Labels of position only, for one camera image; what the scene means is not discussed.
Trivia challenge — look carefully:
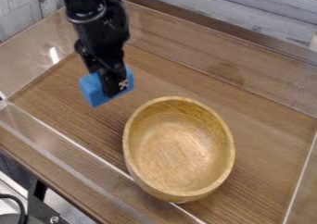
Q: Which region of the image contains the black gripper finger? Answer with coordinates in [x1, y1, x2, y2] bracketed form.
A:
[80, 54, 98, 73]
[97, 64, 128, 97]

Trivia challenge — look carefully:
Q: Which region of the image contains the blue rectangular block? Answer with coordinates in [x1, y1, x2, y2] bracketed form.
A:
[78, 68, 134, 107]

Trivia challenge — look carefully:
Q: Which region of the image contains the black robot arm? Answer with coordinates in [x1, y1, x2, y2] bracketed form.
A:
[62, 0, 129, 97]

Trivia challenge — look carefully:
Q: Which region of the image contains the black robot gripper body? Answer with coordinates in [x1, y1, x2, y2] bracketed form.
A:
[66, 5, 129, 68]

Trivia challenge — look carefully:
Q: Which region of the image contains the black table leg frame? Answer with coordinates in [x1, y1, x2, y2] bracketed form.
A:
[26, 180, 61, 224]

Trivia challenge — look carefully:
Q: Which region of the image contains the brown wooden oval bowl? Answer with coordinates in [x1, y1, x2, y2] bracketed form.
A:
[122, 96, 235, 203]

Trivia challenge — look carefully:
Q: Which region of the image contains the clear acrylic barrier wall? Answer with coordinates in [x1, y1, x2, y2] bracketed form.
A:
[0, 4, 317, 224]

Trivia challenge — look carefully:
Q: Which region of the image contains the black cable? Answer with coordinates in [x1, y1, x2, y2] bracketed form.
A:
[0, 193, 27, 224]

